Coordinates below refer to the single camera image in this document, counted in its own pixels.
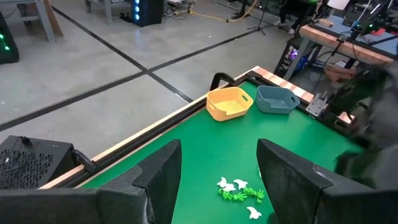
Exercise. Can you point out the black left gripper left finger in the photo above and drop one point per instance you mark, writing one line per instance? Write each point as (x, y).
(93, 207)

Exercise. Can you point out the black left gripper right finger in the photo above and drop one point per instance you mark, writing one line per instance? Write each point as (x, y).
(311, 202)

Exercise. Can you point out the white ghost figure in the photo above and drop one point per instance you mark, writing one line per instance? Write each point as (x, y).
(222, 182)
(230, 187)
(241, 183)
(254, 213)

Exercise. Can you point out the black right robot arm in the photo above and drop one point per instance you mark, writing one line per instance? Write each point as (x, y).
(382, 124)

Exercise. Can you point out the black C-clamp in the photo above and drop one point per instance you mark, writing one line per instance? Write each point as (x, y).
(217, 76)
(84, 160)

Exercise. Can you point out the black computer case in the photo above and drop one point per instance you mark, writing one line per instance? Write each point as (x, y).
(56, 149)

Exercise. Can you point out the blue-grey plastic tub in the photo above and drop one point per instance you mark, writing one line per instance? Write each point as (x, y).
(267, 107)

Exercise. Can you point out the green table mat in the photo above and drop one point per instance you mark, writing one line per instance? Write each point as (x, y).
(217, 146)

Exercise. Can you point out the yellow plastic tub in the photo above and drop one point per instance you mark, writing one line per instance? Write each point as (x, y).
(217, 113)

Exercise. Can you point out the wooden workbench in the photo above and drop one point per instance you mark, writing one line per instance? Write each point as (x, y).
(342, 46)

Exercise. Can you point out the orange item on workbench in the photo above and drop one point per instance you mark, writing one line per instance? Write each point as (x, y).
(378, 31)

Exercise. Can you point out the black device green lights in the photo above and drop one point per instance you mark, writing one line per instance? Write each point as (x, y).
(7, 37)

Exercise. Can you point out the grey metal table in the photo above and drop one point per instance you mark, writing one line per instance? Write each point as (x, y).
(43, 21)

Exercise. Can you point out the black tripod stand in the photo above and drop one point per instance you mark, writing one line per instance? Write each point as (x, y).
(261, 14)

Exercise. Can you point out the black computer tower blue lights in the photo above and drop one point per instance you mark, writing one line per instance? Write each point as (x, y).
(149, 12)

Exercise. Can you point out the silver metal bracket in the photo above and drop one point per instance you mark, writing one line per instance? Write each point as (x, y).
(317, 104)

